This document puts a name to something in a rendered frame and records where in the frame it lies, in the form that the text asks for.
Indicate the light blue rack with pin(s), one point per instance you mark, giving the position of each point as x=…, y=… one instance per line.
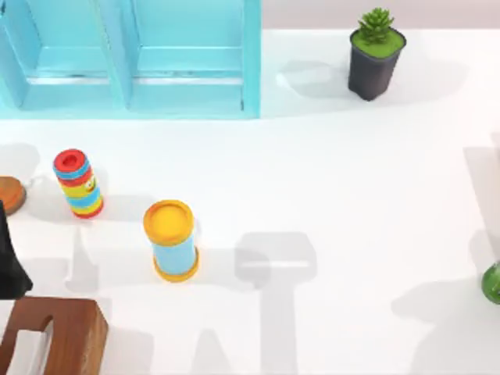
x=187, y=58

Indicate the yellow and blue can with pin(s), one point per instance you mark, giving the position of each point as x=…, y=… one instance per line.
x=173, y=242

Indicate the striped stack of coloured rings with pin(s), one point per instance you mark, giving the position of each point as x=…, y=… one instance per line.
x=80, y=187

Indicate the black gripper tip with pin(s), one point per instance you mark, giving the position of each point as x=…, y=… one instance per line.
x=9, y=269

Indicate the brown wooden block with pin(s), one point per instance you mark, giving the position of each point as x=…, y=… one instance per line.
x=74, y=332

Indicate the green succulent plant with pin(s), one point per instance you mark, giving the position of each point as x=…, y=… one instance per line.
x=376, y=24

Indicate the round brown wooden coaster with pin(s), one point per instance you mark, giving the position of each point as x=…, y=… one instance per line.
x=9, y=193

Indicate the dark grey plant pot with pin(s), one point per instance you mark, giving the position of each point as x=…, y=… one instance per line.
x=371, y=74

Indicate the green bottle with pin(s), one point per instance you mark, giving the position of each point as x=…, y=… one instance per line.
x=493, y=281

